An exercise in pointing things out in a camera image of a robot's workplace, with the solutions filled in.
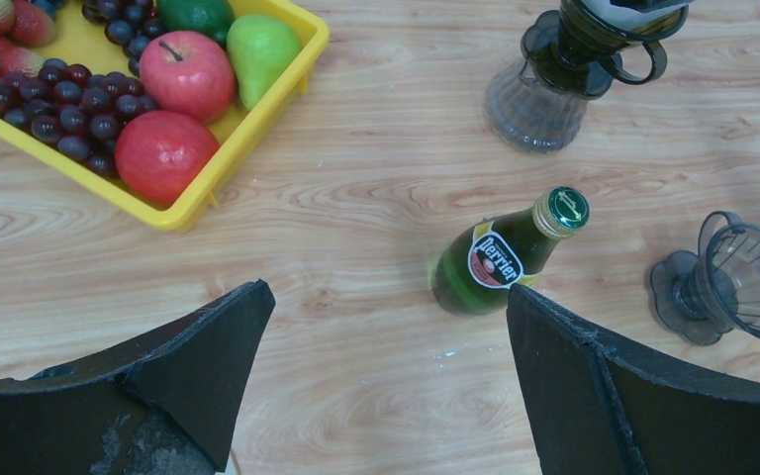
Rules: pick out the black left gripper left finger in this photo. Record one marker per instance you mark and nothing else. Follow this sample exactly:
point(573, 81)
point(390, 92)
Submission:
point(163, 402)

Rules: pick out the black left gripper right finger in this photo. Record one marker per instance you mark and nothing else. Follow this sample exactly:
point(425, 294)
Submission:
point(599, 402)

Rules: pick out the grey clear plastic dripper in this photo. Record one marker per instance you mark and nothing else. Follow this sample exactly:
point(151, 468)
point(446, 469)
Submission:
point(703, 294)

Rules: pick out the dark olive coffee dripper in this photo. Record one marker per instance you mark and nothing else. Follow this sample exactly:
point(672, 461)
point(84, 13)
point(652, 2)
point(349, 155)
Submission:
point(573, 50)

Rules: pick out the white paper coffee filter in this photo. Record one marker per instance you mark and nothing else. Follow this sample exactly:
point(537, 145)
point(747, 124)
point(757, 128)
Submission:
point(631, 15)

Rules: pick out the brown paper coffee filter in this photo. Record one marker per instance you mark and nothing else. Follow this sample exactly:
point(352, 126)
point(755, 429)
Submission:
point(232, 467)

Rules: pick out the ribbed glass coffee server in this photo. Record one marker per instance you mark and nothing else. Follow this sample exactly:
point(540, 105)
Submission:
point(527, 115)

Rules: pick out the green Perrier glass bottle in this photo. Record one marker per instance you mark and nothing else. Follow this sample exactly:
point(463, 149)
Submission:
point(475, 274)

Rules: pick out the red apple near corner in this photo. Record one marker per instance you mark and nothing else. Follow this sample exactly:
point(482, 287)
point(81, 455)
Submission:
point(159, 153)

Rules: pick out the dark purple grape bunch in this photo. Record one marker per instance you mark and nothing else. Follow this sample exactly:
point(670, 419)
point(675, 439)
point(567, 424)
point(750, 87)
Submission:
point(74, 111)

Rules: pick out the red apple with stem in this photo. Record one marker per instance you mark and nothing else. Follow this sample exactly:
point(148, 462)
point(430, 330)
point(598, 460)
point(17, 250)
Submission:
point(188, 73)

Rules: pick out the green pear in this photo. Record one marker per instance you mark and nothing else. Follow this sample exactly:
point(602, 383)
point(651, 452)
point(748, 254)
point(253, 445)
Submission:
point(260, 48)

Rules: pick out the yellow plastic fruit tray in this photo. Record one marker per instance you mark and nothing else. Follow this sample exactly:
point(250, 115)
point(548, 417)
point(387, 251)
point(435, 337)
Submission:
point(238, 131)

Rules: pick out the green lime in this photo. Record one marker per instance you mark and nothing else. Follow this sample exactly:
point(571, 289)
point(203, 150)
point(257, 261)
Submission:
point(211, 18)

